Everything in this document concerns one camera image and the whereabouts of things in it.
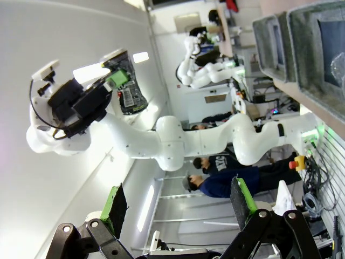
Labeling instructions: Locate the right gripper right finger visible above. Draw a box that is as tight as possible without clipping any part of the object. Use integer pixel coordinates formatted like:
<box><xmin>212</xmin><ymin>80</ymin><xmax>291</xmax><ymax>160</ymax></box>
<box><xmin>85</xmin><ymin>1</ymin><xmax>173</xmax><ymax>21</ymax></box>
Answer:
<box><xmin>220</xmin><ymin>174</ymin><xmax>325</xmax><ymax>259</ymax></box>

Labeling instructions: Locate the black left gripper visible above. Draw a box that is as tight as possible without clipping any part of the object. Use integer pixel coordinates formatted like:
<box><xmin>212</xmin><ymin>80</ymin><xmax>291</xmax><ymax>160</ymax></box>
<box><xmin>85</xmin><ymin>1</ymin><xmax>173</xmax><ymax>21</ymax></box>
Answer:
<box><xmin>47</xmin><ymin>68</ymin><xmax>132</xmax><ymax>139</ymax></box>

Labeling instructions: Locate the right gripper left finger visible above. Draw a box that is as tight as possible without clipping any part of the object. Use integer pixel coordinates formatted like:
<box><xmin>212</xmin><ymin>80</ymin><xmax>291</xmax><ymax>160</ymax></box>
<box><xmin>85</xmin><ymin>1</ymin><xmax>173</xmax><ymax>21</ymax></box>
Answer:
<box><xmin>47</xmin><ymin>182</ymin><xmax>133</xmax><ymax>259</ymax></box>

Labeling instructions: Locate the crushed dark blue can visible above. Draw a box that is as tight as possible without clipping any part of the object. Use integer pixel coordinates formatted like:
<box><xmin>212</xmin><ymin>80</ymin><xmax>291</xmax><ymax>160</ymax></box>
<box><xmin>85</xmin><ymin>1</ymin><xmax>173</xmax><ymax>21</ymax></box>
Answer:
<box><xmin>100</xmin><ymin>49</ymin><xmax>149</xmax><ymax>116</ymax></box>

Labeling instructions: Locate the person in blue sweater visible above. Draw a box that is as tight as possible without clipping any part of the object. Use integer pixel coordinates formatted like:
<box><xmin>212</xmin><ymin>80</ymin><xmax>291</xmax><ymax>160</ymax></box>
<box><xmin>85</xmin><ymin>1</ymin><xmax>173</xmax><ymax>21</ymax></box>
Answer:
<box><xmin>182</xmin><ymin>166</ymin><xmax>300</xmax><ymax>200</ymax></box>

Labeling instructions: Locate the person in dark sweatshirt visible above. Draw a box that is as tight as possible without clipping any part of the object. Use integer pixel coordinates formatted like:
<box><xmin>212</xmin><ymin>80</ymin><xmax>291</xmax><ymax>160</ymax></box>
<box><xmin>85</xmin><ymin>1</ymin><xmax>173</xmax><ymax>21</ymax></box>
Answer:
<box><xmin>192</xmin><ymin>154</ymin><xmax>257</xmax><ymax>176</ymax></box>

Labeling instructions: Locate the red emergency stop button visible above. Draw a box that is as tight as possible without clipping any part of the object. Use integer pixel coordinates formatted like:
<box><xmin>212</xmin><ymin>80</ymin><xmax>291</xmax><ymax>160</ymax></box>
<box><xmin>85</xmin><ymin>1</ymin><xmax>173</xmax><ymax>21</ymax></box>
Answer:
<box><xmin>288</xmin><ymin>155</ymin><xmax>307</xmax><ymax>172</ymax></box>

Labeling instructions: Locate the grey fabric basket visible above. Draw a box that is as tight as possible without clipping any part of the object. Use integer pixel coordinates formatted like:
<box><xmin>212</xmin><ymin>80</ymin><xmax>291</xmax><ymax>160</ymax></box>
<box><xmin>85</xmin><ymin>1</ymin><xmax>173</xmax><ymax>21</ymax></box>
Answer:
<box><xmin>252</xmin><ymin>12</ymin><xmax>297</xmax><ymax>82</ymax></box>
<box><xmin>286</xmin><ymin>0</ymin><xmax>345</xmax><ymax>120</ymax></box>

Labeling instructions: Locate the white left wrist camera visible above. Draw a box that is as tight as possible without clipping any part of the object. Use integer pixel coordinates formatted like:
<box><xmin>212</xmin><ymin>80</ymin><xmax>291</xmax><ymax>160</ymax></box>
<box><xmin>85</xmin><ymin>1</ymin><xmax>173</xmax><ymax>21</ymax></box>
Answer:
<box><xmin>30</xmin><ymin>59</ymin><xmax>61</xmax><ymax>97</ymax></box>

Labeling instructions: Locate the bundle of grey cables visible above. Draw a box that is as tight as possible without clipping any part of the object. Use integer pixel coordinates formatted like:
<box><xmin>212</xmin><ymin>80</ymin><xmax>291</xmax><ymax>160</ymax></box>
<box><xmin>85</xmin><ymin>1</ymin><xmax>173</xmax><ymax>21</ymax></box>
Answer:
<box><xmin>301</xmin><ymin>156</ymin><xmax>338</xmax><ymax>218</ymax></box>

